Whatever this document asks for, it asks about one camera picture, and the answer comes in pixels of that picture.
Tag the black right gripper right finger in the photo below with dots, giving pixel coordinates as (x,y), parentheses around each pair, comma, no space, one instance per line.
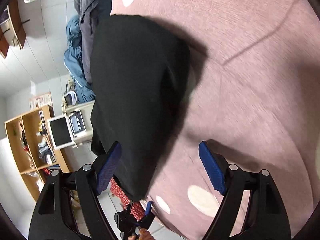
(251,208)

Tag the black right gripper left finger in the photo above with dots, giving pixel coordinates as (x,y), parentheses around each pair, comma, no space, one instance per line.
(53,217)

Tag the black jacket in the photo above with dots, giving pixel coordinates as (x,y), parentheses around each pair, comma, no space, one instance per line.
(139,74)

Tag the person left hand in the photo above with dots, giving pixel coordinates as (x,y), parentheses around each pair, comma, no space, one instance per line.
(143,235)

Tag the white monitor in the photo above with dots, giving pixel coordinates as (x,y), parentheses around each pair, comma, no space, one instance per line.
(60,132)

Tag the white medical device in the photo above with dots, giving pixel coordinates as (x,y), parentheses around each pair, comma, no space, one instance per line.
(79,117)

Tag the pink polka dot blanket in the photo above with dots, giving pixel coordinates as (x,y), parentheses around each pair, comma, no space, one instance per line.
(255,101)

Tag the blue hanging garment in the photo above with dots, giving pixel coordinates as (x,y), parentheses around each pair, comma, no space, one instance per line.
(73,61)

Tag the large wooden wall shelf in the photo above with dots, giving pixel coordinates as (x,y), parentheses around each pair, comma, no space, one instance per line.
(24,134)

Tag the lower small wall shelf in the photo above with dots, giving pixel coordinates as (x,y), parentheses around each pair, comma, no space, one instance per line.
(16,23)

